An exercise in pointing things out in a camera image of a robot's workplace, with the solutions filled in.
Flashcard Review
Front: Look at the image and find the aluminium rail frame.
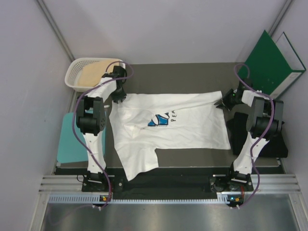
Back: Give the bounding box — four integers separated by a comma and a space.
30, 169, 308, 231

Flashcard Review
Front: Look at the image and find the white daisy print t-shirt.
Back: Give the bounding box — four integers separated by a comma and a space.
109, 91, 231, 181

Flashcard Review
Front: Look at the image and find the purple cable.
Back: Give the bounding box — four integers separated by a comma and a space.
233, 63, 275, 210
72, 61, 134, 212

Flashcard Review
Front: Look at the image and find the beige folded t-shirt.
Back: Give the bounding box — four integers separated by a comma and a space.
77, 59, 119, 88

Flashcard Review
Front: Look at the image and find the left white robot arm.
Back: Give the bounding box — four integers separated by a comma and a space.
73, 65, 127, 193

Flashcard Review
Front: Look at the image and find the teal cutting mat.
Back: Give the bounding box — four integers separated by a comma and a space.
57, 110, 106, 164

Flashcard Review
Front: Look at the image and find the green ring binder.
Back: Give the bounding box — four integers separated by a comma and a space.
245, 31, 306, 99

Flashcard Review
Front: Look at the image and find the folded black t-shirt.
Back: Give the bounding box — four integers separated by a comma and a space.
227, 112, 288, 158

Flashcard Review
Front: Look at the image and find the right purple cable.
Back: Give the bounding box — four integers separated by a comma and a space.
233, 63, 275, 210

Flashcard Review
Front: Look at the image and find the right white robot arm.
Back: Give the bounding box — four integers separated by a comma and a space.
211, 79, 284, 192

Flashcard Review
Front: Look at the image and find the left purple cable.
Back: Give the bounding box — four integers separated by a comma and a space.
72, 61, 134, 212

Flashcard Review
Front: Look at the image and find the white plastic basket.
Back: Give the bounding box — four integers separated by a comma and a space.
64, 57, 126, 92

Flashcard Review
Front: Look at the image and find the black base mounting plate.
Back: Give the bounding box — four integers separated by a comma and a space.
82, 175, 253, 193

